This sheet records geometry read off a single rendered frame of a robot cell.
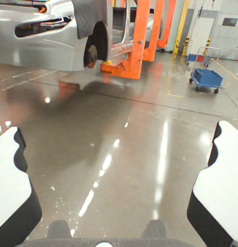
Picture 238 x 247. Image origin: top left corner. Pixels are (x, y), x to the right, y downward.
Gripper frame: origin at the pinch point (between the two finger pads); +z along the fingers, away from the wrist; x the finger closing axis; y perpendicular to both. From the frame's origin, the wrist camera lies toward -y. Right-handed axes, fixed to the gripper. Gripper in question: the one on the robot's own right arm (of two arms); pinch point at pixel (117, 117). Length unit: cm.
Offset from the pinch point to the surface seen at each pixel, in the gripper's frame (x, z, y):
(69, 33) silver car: -56, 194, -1
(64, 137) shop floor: -78, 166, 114
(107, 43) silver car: -25, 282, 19
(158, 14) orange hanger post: 82, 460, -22
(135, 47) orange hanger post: 18, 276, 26
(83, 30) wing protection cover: -44, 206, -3
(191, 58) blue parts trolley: 288, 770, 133
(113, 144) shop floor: -17, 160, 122
